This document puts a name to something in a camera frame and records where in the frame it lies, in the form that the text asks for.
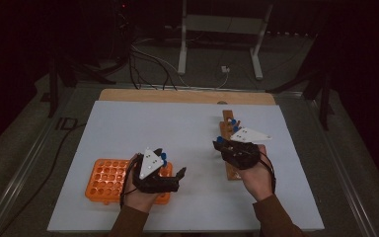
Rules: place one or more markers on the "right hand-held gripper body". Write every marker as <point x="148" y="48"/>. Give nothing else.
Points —
<point x="243" y="154"/>

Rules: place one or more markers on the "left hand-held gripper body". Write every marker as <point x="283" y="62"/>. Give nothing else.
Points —
<point x="149" y="164"/>

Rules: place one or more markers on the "blue-capped glass test tube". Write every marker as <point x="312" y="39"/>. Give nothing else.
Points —
<point x="233" y="121"/>
<point x="164" y="162"/>
<point x="219" y="139"/>
<point x="236" y="129"/>
<point x="163" y="154"/>

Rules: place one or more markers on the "wooden test tube rack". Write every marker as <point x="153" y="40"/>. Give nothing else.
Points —
<point x="227" y="115"/>

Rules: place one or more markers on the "orange plastic tube rack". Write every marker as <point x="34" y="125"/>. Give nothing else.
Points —
<point x="93" y="191"/>

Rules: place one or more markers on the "person's right hand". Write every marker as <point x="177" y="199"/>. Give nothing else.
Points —
<point x="258" y="182"/>

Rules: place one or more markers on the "person's left hand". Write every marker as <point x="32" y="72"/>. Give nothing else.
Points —
<point x="138" y="199"/>

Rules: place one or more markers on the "white paper sheet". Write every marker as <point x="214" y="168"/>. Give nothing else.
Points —
<point x="184" y="131"/>

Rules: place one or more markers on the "white plug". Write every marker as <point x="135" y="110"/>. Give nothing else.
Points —
<point x="225" y="69"/>

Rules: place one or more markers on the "black tripod stand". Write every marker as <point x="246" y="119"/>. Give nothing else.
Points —
<point x="324" y="105"/>
<point x="53" y="95"/>

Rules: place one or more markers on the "white metal stand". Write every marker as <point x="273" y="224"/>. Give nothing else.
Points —
<point x="223" y="24"/>

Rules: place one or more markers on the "dark equipment with red light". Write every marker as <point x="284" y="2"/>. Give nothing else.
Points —
<point x="123" y="19"/>

